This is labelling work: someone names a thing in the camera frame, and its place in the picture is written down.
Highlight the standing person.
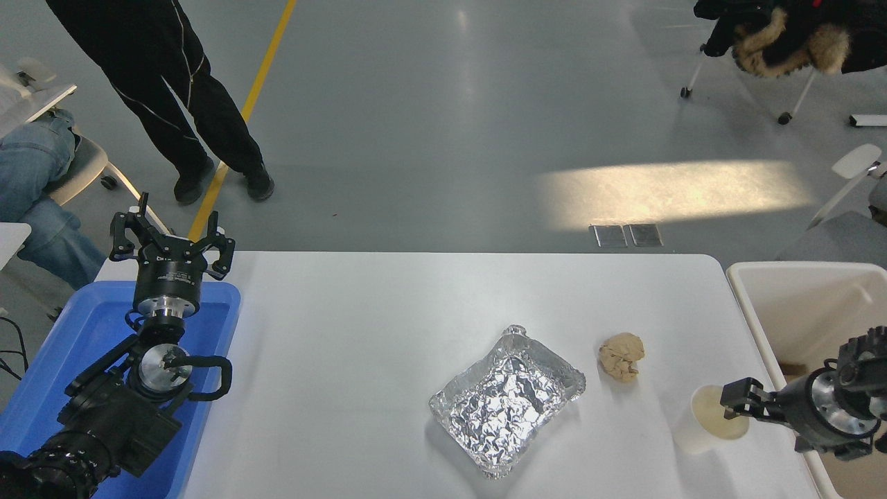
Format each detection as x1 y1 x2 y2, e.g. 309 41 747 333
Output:
46 0 275 206

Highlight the silver foil tray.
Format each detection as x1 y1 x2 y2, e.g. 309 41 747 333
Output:
428 324 587 479

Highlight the white chair writing tablet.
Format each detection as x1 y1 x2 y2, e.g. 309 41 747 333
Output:
14 58 77 123

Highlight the metal floor outlet plate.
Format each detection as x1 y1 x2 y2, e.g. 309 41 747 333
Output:
627 222 664 247
589 223 629 248

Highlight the white-legged wheeled chair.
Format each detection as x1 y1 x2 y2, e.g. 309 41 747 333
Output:
680 43 820 125

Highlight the seated person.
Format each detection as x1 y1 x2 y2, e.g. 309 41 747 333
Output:
0 110 108 290

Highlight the large pale bin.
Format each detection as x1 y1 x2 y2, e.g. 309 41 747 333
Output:
726 261 887 499

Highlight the blue plastic tray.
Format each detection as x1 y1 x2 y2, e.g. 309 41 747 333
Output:
0 280 241 499

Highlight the thin black cable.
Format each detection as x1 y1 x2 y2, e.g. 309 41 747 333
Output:
0 317 30 382

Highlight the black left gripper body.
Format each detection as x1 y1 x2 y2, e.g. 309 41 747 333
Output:
134 238 209 301

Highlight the small white side table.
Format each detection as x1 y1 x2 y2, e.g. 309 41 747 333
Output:
0 222 32 270

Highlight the white paper cup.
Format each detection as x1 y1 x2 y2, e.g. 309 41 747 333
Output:
672 385 750 455

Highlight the pale wheeled chair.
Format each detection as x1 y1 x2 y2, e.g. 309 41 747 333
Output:
45 135 170 234

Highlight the black coat with fur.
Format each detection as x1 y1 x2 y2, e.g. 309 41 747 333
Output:
693 0 887 78

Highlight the crumpled tan paper ball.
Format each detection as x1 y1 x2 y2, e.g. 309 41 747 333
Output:
599 333 645 383

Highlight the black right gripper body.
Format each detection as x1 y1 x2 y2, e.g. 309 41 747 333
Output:
775 372 829 442

